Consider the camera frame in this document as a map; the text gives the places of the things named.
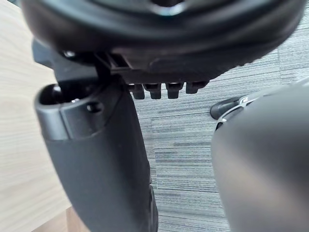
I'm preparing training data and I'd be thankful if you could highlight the light wood cabinet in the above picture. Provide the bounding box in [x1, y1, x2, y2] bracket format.
[0, 0, 84, 232]

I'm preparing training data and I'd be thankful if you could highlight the dark robot foot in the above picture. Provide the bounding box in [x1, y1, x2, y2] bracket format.
[209, 97, 242, 119]

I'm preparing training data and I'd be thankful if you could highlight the silver robot leg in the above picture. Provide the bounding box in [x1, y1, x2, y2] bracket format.
[209, 81, 309, 232]

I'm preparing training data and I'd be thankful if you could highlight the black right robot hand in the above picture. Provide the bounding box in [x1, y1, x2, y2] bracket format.
[19, 0, 304, 232]

